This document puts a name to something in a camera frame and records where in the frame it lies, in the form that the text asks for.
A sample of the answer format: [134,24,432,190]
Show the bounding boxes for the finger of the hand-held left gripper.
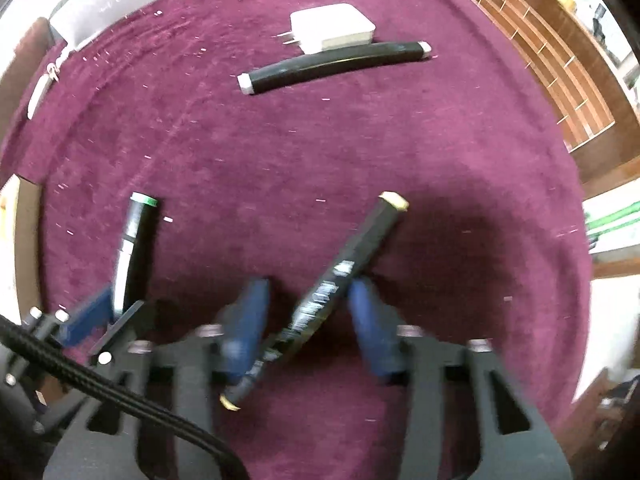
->
[92,301,158,371]
[27,287,115,348]

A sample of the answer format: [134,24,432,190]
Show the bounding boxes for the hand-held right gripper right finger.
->
[347,277,573,480]

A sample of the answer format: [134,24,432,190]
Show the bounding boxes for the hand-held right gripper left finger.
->
[42,277,273,480]

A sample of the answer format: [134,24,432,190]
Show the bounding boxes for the black marker green caps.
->
[111,192,160,316]

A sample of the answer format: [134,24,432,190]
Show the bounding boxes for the black marker amber caps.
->
[219,191,410,412]

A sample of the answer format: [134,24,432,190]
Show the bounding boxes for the shallow cardboard box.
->
[0,172,43,321]

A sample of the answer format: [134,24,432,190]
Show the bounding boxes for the green printed paper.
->
[582,195,640,261]

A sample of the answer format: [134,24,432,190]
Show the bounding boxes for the brown armchair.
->
[0,17,56,126]

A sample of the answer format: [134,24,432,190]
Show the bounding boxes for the black marker grey caps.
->
[237,40,433,96]

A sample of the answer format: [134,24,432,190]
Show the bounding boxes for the white power adapter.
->
[279,2,377,55]

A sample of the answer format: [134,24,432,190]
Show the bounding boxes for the silver flat box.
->
[50,0,211,51]

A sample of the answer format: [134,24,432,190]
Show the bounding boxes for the wooden lattice cabinet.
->
[435,0,640,196]

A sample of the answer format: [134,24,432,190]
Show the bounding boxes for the white key tag with cord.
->
[25,57,63,121]

